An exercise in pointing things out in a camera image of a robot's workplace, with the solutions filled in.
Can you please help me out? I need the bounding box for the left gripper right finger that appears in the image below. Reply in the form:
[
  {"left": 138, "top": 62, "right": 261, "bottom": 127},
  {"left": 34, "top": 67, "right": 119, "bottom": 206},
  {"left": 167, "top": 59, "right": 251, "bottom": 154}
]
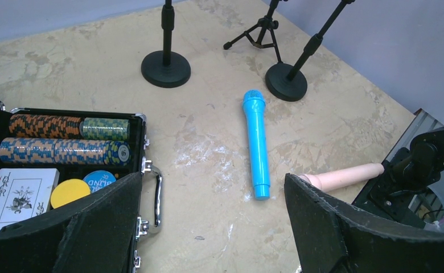
[{"left": 284, "top": 173, "right": 444, "bottom": 272}]

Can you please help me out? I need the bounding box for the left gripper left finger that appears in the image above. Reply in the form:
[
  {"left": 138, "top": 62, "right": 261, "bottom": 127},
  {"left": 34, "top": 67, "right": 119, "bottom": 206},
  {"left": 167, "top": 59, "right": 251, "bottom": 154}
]
[{"left": 0, "top": 173, "right": 142, "bottom": 272}]

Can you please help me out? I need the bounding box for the blue microphone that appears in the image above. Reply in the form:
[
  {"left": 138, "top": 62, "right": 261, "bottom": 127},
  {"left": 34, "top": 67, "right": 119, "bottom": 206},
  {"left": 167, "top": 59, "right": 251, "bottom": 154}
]
[{"left": 242, "top": 90, "right": 270, "bottom": 201}]

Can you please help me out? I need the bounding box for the black round-base stand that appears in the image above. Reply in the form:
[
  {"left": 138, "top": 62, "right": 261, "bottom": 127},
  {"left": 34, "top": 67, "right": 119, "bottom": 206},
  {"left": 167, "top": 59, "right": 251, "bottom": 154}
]
[
  {"left": 265, "top": 0, "right": 355, "bottom": 102},
  {"left": 141, "top": 0, "right": 191, "bottom": 88}
]

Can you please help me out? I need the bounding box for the black tripod shock-mount stand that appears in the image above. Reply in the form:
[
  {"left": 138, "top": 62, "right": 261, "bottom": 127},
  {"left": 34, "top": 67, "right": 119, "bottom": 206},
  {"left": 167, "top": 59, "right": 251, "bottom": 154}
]
[{"left": 223, "top": 0, "right": 282, "bottom": 63}]

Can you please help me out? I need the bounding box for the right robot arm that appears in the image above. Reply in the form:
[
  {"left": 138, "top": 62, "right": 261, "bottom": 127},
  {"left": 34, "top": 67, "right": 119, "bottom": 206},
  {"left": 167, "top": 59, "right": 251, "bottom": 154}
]
[{"left": 390, "top": 127, "right": 444, "bottom": 191}]

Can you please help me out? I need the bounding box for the yellow round chip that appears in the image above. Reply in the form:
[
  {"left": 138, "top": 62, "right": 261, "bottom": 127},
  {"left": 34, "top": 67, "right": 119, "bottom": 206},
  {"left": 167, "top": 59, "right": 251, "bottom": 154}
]
[{"left": 50, "top": 179, "right": 91, "bottom": 209}]

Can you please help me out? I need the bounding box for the blue blind button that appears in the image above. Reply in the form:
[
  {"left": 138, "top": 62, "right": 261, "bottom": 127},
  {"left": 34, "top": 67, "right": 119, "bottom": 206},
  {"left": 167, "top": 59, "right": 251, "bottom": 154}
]
[{"left": 83, "top": 170, "right": 117, "bottom": 193}]

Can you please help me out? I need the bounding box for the pink microphone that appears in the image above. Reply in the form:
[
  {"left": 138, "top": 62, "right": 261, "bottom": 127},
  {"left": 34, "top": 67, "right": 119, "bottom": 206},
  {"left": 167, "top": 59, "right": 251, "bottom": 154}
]
[{"left": 299, "top": 163, "right": 384, "bottom": 192}]

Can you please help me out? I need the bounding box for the white playing card deck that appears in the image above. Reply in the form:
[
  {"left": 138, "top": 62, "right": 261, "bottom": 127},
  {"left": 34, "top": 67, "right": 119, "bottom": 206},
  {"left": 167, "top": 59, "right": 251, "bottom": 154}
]
[{"left": 0, "top": 168, "right": 60, "bottom": 230}]

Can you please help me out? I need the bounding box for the blue tan chip row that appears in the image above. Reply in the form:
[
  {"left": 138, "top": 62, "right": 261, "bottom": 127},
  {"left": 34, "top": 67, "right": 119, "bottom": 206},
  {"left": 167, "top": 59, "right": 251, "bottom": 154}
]
[{"left": 0, "top": 138, "right": 131, "bottom": 166}]

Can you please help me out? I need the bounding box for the green chip stack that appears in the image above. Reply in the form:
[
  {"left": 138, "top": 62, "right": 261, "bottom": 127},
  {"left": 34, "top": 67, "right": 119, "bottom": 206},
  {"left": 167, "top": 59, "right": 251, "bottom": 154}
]
[{"left": 80, "top": 118, "right": 130, "bottom": 141}]

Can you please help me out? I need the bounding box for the orange black chip row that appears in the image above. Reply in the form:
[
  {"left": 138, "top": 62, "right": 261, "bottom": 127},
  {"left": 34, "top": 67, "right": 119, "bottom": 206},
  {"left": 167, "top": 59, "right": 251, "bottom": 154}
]
[{"left": 9, "top": 114, "right": 83, "bottom": 139}]

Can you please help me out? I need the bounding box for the black poker chip case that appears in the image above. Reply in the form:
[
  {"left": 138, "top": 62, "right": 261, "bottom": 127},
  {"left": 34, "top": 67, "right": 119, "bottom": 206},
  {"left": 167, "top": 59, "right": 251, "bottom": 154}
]
[{"left": 0, "top": 101, "right": 163, "bottom": 272}]

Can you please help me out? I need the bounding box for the aluminium frame rail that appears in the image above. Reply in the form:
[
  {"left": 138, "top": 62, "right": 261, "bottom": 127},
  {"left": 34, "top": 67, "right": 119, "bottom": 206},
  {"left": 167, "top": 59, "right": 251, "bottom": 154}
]
[{"left": 385, "top": 109, "right": 443, "bottom": 162}]

